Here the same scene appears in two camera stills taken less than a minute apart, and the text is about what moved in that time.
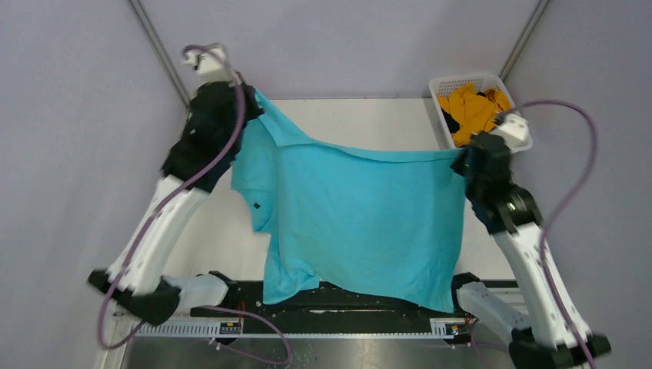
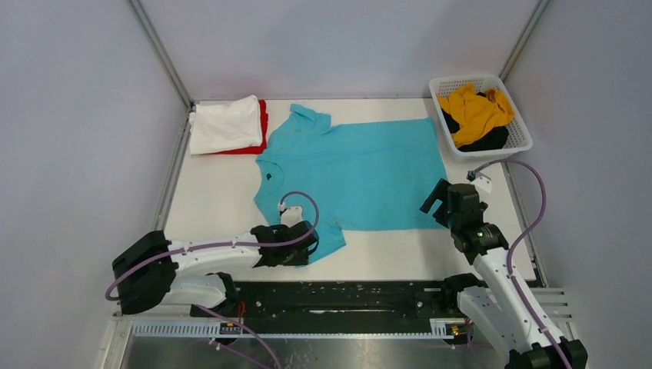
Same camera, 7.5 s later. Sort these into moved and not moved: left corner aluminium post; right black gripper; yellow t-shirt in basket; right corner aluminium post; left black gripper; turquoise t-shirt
Moved: left black gripper; right black gripper; turquoise t-shirt
Not moved: yellow t-shirt in basket; left corner aluminium post; right corner aluminium post
